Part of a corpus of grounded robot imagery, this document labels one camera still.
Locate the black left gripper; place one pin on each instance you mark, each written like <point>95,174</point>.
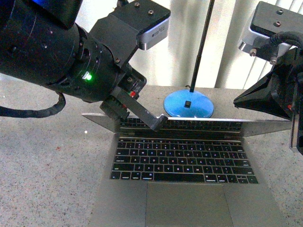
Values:
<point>99,75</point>

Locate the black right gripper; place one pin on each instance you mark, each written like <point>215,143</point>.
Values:
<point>280,93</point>

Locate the grey laptop with black keyboard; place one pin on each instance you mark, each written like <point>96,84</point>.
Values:
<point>193,172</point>

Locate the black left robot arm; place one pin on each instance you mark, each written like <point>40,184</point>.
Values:
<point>41,43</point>

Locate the blue desk lamp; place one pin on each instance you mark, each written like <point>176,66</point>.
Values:
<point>188,103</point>

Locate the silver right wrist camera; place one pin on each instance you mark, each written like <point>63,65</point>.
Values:
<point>270,32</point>

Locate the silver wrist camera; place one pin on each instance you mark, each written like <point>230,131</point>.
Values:
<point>270,32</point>
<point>138,24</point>

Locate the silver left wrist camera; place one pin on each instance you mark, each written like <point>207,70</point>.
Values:
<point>138,24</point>

